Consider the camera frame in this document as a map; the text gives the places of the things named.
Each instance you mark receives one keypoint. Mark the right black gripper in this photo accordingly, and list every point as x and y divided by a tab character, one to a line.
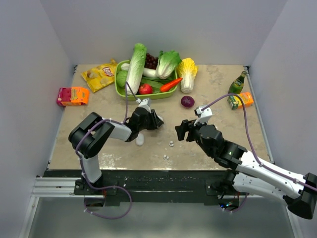
186	126

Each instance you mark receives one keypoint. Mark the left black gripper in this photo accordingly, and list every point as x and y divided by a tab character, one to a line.
156	122

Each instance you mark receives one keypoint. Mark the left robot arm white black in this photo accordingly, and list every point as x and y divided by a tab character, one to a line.
89	137

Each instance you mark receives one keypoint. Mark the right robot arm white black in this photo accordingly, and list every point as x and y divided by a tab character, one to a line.
247	174

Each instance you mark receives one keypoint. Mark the closed white charging case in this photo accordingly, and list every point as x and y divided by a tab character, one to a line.
140	139

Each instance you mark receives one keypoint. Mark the purple onion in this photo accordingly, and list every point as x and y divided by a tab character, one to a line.
187	101

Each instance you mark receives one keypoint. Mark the red apple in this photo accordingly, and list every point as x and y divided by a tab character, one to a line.
145	89

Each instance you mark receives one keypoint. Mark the green plastic tray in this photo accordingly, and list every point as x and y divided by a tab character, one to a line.
156	95

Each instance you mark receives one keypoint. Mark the green leafy vegetable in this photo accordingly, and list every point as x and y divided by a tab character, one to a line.
155	83

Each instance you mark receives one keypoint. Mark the orange carrot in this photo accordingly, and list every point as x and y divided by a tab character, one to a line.
167	87

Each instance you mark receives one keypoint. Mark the green round vegetable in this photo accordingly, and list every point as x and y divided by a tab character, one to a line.
121	78

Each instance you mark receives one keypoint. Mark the white radish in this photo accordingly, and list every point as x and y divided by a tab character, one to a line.
150	73

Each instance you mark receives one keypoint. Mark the orange green juice carton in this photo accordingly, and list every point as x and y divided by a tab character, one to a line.
235	102

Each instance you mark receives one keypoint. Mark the long napa cabbage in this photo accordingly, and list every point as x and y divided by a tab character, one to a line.
135	71

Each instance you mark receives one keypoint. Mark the dark purple grapes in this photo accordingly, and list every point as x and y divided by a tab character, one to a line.
151	62

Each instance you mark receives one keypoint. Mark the yellow cabbage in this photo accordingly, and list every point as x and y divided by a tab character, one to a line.
187	70

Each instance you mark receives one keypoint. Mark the yellow Lays chips bag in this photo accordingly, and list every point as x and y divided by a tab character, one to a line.
100	76

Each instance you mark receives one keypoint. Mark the green lettuce head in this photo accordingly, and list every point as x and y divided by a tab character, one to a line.
167	63

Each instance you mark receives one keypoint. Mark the green glass bottle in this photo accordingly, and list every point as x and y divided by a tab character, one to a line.
238	84

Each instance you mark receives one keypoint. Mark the pink orange snack box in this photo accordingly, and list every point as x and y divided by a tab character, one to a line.
73	96

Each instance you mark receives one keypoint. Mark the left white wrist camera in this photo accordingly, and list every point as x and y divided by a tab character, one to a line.
144	103

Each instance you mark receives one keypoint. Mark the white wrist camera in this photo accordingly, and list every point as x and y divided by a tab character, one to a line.
144	103
203	115

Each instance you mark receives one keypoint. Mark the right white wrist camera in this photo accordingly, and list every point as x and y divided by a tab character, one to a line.
203	115

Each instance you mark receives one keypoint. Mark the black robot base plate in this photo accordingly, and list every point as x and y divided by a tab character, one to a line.
156	187

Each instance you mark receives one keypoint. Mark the aluminium frame rail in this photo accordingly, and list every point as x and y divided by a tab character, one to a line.
54	187

